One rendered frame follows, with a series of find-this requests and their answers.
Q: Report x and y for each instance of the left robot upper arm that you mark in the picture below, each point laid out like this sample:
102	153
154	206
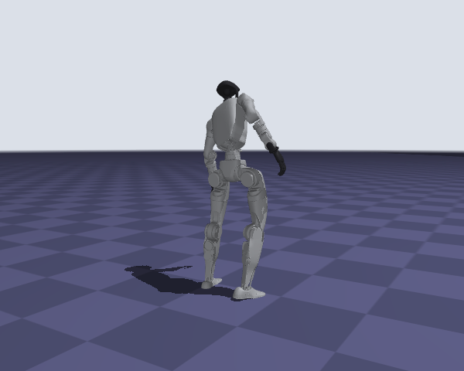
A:
208	152

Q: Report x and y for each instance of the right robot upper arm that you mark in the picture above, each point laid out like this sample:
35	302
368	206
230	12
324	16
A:
247	103

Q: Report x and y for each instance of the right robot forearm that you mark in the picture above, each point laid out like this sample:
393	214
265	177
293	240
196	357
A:
262	131

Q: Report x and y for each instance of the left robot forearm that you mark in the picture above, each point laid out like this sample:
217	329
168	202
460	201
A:
211	165

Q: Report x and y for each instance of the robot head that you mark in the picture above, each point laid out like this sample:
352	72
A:
227	89

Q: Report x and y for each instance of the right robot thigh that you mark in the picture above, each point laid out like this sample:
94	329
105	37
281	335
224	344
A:
256	196

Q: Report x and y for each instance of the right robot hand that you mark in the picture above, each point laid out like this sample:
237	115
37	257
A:
278	157

